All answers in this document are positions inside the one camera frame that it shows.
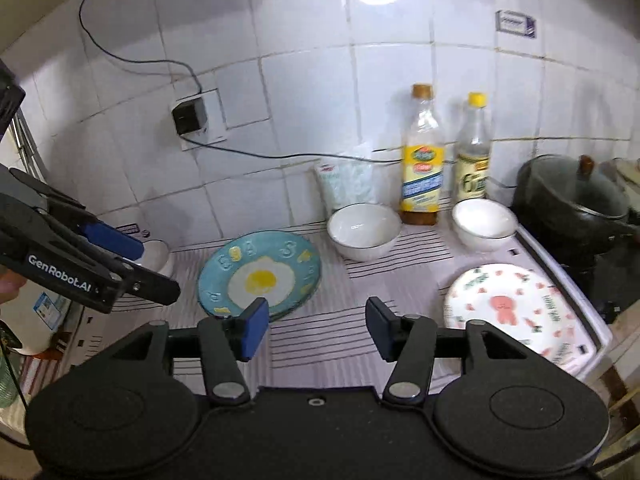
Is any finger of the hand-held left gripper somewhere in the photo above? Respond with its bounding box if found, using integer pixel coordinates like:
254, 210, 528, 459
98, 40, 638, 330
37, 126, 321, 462
10, 167, 146, 259
82, 239, 182, 307

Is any black appliance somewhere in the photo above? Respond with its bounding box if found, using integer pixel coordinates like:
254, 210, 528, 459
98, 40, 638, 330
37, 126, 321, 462
0, 59, 27, 133

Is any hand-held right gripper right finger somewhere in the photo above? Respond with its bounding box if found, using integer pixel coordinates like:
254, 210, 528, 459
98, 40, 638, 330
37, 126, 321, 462
365, 297, 531, 408

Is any clear vinegar bottle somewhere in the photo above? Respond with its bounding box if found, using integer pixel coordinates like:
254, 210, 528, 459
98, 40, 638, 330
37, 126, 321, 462
453, 92, 492, 207

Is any oil bottle with yellow label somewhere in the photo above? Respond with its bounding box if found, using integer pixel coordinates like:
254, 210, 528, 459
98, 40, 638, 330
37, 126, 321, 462
399, 83, 447, 226

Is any white salt bag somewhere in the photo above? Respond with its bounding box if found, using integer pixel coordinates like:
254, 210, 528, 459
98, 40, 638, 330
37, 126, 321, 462
314, 158, 377, 212

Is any black cooking pot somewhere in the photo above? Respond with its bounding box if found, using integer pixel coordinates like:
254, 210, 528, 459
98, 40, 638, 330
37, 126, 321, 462
511, 170, 640, 272

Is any white ceramic dish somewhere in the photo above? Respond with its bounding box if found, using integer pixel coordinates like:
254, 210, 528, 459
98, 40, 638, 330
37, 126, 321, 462
134, 239, 176, 279

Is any blue and white wall sticker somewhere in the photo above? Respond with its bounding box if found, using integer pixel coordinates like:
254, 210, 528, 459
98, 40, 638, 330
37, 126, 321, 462
495, 9, 537, 39

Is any glass pot lid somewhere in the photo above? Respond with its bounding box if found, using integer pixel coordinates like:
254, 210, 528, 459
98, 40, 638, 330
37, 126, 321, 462
516, 153, 632, 220

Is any black cable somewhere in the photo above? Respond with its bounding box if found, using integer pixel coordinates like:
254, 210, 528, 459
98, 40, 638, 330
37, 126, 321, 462
77, 0, 203, 97
180, 131, 518, 192

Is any black power adapter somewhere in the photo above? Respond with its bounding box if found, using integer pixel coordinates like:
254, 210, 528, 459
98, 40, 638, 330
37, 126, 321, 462
172, 97, 209, 136

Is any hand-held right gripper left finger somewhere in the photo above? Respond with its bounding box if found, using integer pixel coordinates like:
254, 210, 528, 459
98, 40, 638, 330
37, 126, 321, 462
107, 297, 271, 408

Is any white plate with pink print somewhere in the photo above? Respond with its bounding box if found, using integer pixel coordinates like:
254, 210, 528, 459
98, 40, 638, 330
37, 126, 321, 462
443, 263, 596, 376

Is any white ribbed bowl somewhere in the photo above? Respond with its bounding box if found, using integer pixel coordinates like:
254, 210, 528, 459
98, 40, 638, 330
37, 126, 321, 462
451, 198, 519, 253
327, 202, 403, 262

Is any blue fried-egg print plate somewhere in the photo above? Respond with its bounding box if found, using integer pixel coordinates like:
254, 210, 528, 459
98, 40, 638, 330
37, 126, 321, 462
196, 230, 322, 322

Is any striped counter mat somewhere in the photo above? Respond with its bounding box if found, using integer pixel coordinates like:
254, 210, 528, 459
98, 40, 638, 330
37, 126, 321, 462
50, 219, 615, 403

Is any metal wire rack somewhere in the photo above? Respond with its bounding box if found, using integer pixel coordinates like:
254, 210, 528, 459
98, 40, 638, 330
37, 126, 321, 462
7, 109, 53, 188

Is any white wall socket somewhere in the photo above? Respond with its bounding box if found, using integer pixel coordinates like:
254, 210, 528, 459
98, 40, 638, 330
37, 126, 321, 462
172, 88, 229, 152

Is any white jug with label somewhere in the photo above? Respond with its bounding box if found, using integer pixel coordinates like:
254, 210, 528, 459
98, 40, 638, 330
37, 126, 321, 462
0, 277, 87, 357

